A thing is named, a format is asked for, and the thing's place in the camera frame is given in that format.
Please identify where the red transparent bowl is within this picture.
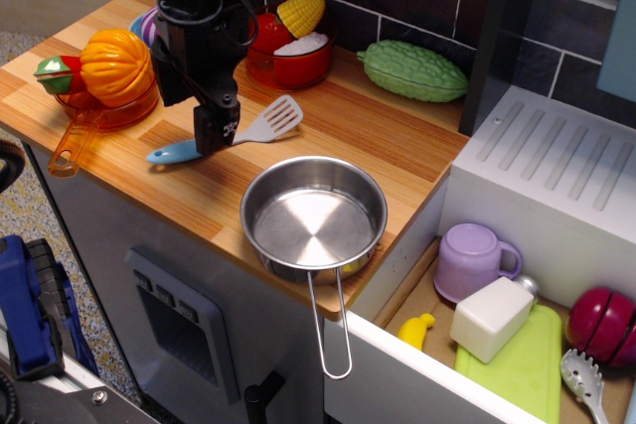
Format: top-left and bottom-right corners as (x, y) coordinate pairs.
(245, 4), (338, 90)

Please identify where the white spatula with blue handle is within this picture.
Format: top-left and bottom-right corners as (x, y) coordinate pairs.
(146, 94), (304, 165)

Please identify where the red toy tomato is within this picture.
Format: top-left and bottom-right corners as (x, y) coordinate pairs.
(250, 12), (294, 55)

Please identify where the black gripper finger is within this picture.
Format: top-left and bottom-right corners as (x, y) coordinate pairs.
(194, 102), (240, 156)
(150, 41), (193, 106)

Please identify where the white toy rice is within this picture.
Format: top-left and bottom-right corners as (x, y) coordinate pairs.
(273, 32), (329, 57)

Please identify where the yellow toy corn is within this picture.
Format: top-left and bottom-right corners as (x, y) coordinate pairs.
(276, 0), (326, 39)

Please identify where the grey pasta spoon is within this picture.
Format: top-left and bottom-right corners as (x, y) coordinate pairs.
(559, 349), (609, 424)

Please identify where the grey toy oven door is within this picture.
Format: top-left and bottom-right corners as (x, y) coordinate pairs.
(125, 248), (239, 405)

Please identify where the light blue bowl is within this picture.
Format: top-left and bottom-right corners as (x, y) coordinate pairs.
(129, 7), (158, 49)

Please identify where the purple plastic mug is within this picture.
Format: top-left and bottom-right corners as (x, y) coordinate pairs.
(433, 222), (523, 303)

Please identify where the magenta toy cabbage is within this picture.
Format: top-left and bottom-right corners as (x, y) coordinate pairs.
(564, 287), (635, 368)

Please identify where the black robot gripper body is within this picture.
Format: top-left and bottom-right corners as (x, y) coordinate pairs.
(155, 0), (248, 106)

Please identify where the green toy bitter gourd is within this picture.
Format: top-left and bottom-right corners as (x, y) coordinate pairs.
(357, 40), (469, 103)

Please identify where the blue black clamp device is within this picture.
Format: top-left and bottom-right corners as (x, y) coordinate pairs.
(1, 235), (99, 380)

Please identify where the orange toy pumpkin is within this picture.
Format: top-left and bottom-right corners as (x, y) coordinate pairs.
(79, 29), (155, 108)

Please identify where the stainless steel pan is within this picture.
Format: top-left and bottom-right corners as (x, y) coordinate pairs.
(239, 155), (389, 380)

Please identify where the red green toy strawberry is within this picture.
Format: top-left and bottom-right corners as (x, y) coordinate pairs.
(34, 56), (87, 95)

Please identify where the yellow toy banana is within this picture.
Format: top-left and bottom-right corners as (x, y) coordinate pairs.
(397, 313), (436, 351)

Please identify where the white salt shaker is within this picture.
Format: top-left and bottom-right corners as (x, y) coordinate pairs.
(449, 275), (541, 363)

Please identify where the orange transparent measuring cup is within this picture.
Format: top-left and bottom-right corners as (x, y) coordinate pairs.
(48, 79), (159, 178)

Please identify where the purple white striped toy onion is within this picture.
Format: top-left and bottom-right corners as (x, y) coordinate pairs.
(139, 7), (158, 47)

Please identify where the black oven handle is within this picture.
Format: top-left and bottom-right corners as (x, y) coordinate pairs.
(243, 370), (285, 424)

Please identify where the light green cutting board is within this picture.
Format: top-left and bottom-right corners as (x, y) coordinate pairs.
(454, 305), (562, 423)

